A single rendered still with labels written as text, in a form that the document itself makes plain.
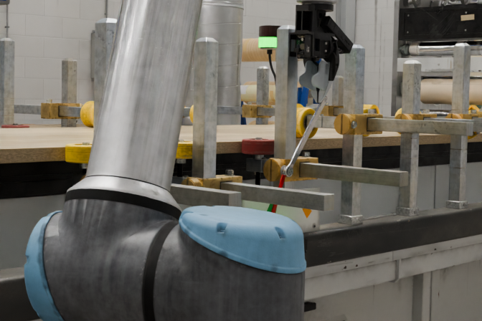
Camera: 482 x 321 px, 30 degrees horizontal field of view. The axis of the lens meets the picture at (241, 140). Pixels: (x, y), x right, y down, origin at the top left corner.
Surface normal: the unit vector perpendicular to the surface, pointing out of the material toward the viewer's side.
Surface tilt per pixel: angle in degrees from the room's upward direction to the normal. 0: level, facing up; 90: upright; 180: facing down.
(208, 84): 90
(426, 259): 90
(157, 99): 76
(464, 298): 90
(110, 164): 70
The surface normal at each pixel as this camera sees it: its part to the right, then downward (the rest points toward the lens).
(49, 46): 0.68, 0.05
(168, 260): -0.28, -0.49
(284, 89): -0.70, 0.02
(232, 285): -0.15, 0.05
